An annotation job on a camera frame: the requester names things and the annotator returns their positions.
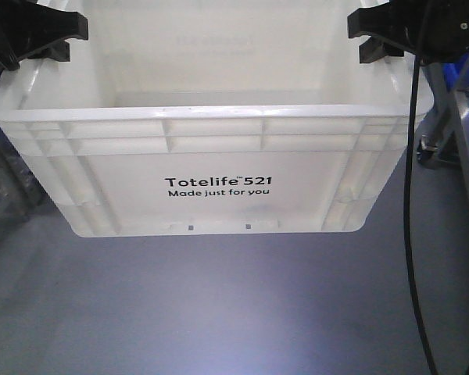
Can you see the grey steel shelf frame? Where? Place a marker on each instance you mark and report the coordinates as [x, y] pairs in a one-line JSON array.
[[446, 144]]

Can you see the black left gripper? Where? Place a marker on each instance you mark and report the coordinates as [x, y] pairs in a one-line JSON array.
[[51, 27]]

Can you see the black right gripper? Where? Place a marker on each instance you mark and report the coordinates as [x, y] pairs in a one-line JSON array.
[[438, 31]]

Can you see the white Totelife plastic crate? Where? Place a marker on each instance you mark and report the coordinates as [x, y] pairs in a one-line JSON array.
[[210, 117]]

